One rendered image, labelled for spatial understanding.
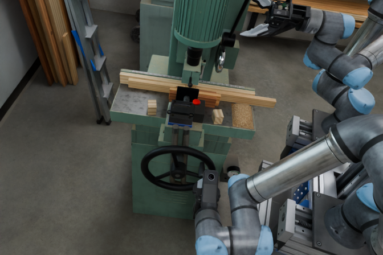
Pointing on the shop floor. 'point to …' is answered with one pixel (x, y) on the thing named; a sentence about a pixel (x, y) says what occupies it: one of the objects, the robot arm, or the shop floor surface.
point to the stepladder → (85, 35)
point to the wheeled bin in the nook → (141, 0)
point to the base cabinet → (145, 207)
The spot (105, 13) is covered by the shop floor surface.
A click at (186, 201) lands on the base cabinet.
